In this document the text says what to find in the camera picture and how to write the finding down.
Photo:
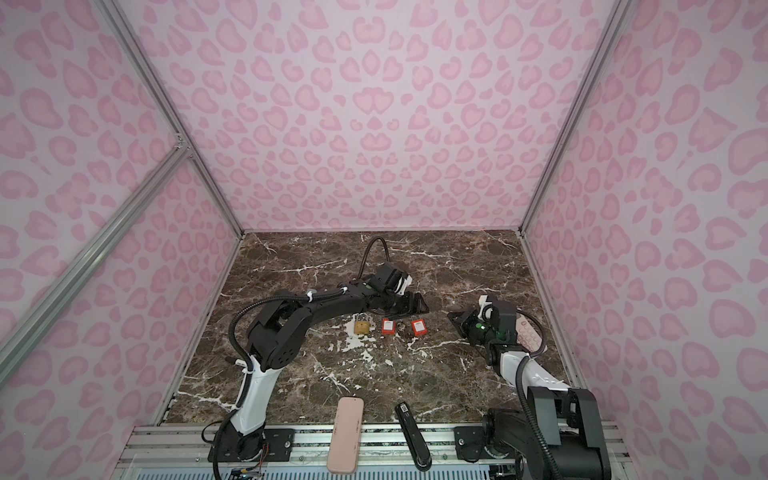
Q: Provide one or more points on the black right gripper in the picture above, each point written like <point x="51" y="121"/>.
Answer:
<point x="466" y="324"/>

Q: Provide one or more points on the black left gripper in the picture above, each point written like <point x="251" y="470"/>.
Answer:
<point x="417" y="308"/>

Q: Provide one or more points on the red padlock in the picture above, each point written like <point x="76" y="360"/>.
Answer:
<point x="419" y="327"/>
<point x="388" y="326"/>

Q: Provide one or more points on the brass padlock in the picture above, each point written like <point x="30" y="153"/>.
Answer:
<point x="361" y="325"/>

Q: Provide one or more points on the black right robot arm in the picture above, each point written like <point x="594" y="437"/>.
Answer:
<point x="556" y="432"/>

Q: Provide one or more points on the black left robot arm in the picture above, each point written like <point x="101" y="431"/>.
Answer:
<point x="268" y="334"/>

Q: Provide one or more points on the pink calculator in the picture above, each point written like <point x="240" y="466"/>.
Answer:
<point x="527" y="334"/>

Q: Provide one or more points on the black stapler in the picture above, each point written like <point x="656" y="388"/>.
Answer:
<point x="414" y="439"/>

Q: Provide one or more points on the pink rectangular case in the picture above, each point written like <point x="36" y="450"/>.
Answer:
<point x="344" y="445"/>

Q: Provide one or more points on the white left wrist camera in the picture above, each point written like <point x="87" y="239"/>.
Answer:
<point x="405" y="280"/>

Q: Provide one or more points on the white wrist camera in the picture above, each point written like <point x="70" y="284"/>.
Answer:
<point x="405" y="280"/>
<point x="486" y="307"/>

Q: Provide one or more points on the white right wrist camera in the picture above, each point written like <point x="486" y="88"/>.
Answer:
<point x="486" y="307"/>

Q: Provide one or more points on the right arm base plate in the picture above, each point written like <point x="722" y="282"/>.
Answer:
<point x="471" y="443"/>

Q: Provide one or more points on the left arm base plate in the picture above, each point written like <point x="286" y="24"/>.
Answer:
<point x="264" y="444"/>

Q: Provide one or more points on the aluminium front rail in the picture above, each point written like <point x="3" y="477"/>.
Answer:
<point x="179" y="452"/>

